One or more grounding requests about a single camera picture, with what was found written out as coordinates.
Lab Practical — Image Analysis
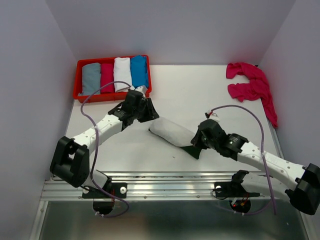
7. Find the grey rolled t-shirt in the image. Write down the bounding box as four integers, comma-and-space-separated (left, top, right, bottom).
78, 62, 101, 96

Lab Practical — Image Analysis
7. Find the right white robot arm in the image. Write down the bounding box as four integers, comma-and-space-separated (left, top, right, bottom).
191, 119, 320, 215

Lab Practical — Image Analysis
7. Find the cream and green t-shirt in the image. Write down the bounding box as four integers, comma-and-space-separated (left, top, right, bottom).
148, 117, 202, 160

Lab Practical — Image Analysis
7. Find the blue rolled t-shirt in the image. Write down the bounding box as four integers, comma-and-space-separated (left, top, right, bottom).
130, 55, 149, 88

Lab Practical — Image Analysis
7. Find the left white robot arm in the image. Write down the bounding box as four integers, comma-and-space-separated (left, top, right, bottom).
49, 90, 159, 197

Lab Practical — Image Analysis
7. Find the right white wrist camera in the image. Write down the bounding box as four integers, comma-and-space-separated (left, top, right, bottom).
205, 110, 220, 123

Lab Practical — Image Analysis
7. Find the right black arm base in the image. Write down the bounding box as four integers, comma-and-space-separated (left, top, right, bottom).
211, 170, 260, 200

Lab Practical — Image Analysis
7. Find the magenta crumpled t-shirt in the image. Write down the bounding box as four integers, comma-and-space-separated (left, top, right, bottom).
226, 62, 278, 128

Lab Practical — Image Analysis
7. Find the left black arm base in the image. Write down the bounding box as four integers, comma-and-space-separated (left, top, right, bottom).
82, 170, 128, 199

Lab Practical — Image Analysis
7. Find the red plastic tray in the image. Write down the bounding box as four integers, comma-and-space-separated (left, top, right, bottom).
73, 54, 152, 103

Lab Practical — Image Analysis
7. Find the white rolled t-shirt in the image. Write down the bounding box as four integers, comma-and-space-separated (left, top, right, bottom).
113, 57, 132, 93

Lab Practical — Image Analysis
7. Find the magenta rolled t-shirt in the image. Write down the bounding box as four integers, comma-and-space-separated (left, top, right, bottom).
100, 63, 115, 94

